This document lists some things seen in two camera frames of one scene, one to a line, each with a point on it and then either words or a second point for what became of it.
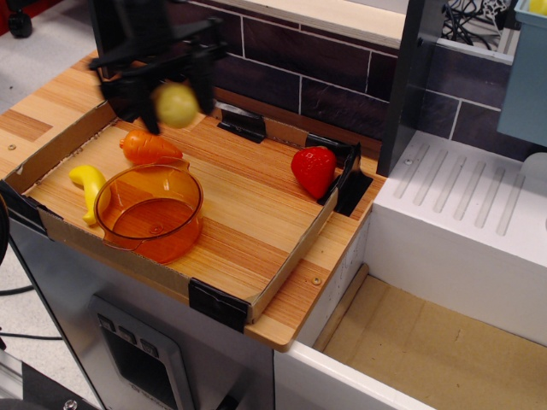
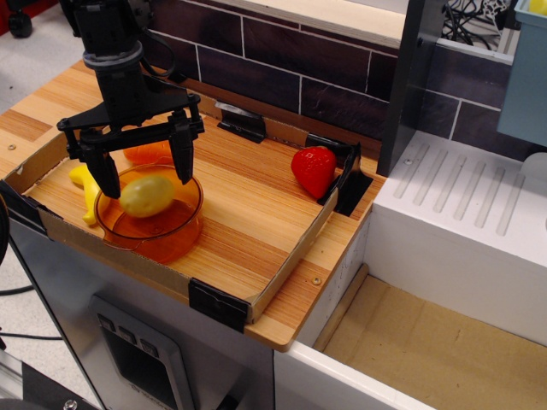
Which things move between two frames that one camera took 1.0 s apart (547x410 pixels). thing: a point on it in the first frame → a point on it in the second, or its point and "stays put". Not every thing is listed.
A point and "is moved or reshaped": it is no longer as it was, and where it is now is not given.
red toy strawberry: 314,166 stays put
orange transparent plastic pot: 155,208 stays put
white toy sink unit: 440,301 stays put
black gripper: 139,48 → 136,111
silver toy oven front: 143,345 stays put
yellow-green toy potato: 175,105 is moved or reshaped
